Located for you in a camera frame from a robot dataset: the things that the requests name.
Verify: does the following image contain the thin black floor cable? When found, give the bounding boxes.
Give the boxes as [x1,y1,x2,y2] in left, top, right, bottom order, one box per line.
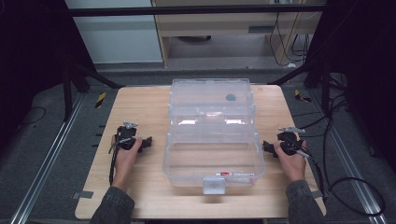
[19,105,48,127]

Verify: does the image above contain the clear plastic storage box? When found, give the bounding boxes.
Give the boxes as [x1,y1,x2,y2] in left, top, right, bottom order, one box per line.
[161,77,267,196]

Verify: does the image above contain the yellow black striped tape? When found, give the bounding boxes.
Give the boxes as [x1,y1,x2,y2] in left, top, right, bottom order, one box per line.
[94,91,107,109]
[293,89,313,104]

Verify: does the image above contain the black cables under desk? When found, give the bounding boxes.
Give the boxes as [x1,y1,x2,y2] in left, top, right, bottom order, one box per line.
[268,11,314,68]

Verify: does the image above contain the light wooden desk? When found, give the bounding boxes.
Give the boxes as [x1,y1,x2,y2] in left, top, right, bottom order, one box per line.
[150,0,326,68]

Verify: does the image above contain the black curtain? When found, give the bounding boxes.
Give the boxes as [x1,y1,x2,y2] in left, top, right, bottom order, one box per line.
[0,0,98,157]
[303,0,396,174]

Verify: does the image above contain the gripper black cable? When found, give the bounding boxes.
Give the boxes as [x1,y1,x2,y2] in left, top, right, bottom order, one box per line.
[290,141,387,217]
[107,136,134,187]

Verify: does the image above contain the white cabinet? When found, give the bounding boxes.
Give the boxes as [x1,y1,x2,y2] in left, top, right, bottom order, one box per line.
[64,0,164,65]

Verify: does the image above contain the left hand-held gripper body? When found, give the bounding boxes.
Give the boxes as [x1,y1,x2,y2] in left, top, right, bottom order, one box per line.
[115,120,139,152]

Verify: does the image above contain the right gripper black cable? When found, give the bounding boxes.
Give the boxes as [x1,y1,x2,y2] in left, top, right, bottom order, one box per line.
[290,141,387,217]

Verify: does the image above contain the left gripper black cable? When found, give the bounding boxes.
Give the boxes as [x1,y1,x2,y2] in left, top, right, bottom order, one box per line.
[107,136,134,187]

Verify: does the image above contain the person's left hand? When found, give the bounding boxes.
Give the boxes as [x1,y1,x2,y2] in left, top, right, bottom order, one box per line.
[111,136,144,191]

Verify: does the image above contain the person's right hand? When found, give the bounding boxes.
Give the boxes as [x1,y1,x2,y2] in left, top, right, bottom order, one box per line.
[273,139,308,185]

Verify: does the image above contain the black horizontal frame bar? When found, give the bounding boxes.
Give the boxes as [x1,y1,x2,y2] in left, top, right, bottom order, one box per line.
[67,4,329,18]

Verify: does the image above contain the aluminium floor rail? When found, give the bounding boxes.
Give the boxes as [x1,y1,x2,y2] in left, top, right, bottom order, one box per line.
[8,92,86,224]
[310,89,389,224]

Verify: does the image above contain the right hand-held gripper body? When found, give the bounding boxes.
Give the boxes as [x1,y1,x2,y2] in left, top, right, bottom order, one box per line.
[276,126,306,157]

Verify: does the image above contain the black metal stand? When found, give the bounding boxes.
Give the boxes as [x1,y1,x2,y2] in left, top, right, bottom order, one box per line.
[61,59,126,123]
[268,59,332,115]

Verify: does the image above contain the black floor cables bundle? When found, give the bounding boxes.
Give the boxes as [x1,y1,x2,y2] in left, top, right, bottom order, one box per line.
[291,73,353,190]

